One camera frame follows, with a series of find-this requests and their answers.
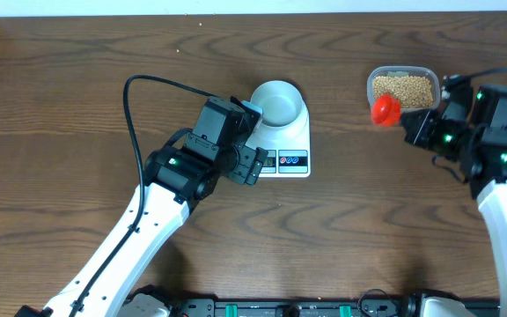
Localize red plastic measuring scoop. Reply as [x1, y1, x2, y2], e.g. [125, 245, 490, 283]
[371, 94, 401, 127]

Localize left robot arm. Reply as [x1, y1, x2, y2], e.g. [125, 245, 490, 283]
[17, 97, 268, 316]

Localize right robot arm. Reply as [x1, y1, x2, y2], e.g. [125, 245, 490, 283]
[400, 85, 507, 316]

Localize white digital kitchen scale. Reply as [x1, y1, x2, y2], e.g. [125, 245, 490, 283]
[246, 101, 312, 178]

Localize grey plastic bowl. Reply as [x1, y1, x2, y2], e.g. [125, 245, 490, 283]
[250, 80, 303, 128]

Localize soybeans in container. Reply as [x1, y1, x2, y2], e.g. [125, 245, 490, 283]
[372, 75, 434, 109]

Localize clear plastic container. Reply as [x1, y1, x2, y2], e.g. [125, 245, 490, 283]
[367, 65, 441, 113]

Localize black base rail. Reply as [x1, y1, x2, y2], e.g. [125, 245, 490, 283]
[121, 298, 501, 317]

